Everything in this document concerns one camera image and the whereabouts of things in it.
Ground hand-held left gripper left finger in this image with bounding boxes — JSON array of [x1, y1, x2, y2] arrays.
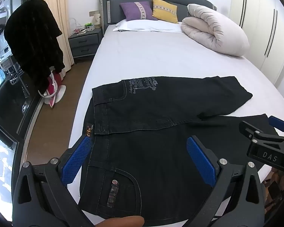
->
[[12, 136, 95, 227]]

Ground bed with white sheet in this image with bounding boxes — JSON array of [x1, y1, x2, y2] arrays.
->
[[66, 25, 284, 195]]

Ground beige curtain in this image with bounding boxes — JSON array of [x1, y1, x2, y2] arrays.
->
[[38, 0, 75, 73]]

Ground black denim pants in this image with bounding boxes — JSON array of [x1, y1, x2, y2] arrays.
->
[[78, 76, 278, 220]]

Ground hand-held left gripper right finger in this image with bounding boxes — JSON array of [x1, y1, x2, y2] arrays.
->
[[186, 136, 267, 227]]

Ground person's left hand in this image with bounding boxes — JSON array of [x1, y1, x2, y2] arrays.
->
[[95, 209, 145, 227]]

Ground white wardrobe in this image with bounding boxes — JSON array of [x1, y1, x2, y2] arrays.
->
[[228, 0, 284, 98]]

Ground white wire basket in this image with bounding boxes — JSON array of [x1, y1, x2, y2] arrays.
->
[[72, 19, 96, 35]]

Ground rolled beige duvet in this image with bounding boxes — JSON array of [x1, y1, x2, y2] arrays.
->
[[181, 4, 250, 57]]

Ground yellow cushion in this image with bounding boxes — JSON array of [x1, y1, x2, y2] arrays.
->
[[152, 0, 179, 24]]

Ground white pillow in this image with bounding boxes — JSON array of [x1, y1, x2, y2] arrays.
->
[[113, 19, 184, 33]]

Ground purple cushion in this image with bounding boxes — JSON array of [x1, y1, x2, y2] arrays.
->
[[120, 1, 158, 22]]

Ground black hanging garment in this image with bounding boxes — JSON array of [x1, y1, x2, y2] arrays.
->
[[4, 0, 66, 95]]

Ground glass sliding door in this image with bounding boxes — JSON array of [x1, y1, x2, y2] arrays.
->
[[0, 0, 51, 152]]

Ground grey nightstand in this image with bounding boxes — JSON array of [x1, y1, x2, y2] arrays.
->
[[68, 28, 103, 60]]

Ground pink and white iron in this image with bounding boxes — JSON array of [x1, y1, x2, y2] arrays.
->
[[37, 67, 67, 108]]

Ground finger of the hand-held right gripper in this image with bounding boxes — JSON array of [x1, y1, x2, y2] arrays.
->
[[268, 115, 284, 136], [239, 120, 284, 145]]

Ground white cup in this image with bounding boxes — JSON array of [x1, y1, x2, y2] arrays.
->
[[93, 14, 102, 29]]

